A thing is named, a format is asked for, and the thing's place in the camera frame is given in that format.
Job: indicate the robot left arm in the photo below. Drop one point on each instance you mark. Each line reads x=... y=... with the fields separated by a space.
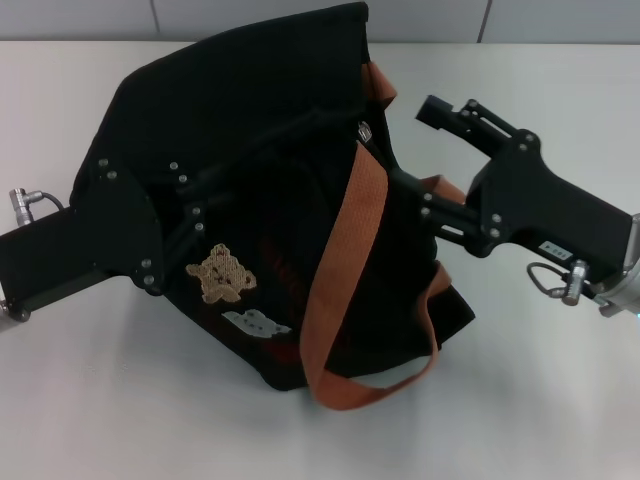
x=6 y=322

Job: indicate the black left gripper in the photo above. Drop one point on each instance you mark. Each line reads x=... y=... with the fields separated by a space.
x=110 y=235

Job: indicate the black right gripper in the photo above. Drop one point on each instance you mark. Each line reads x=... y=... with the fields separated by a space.
x=540 y=205

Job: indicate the silver zipper pull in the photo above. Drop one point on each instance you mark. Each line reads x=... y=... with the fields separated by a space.
x=364 y=133

